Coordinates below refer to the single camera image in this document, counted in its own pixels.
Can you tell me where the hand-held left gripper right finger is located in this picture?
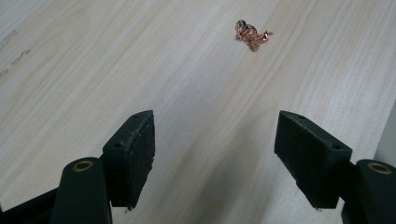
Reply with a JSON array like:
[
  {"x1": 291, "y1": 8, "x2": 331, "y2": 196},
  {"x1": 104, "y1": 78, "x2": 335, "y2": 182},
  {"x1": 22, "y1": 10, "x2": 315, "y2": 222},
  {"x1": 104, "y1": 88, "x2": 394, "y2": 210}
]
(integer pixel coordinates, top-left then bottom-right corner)
[{"x1": 274, "y1": 109, "x2": 396, "y2": 224}]

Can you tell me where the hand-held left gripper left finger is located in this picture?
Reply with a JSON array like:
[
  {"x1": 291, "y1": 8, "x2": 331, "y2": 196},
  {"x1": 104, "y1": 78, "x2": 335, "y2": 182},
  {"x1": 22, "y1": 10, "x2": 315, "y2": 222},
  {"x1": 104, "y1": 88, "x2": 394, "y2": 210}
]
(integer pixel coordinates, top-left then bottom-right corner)
[{"x1": 49, "y1": 109, "x2": 156, "y2": 224}]

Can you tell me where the rose gold chain necklace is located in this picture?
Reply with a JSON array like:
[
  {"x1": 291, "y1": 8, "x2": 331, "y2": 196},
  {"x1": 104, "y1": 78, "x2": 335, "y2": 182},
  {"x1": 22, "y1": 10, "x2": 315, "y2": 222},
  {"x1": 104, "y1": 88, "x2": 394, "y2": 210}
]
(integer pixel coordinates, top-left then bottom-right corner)
[{"x1": 234, "y1": 20, "x2": 275, "y2": 52}]

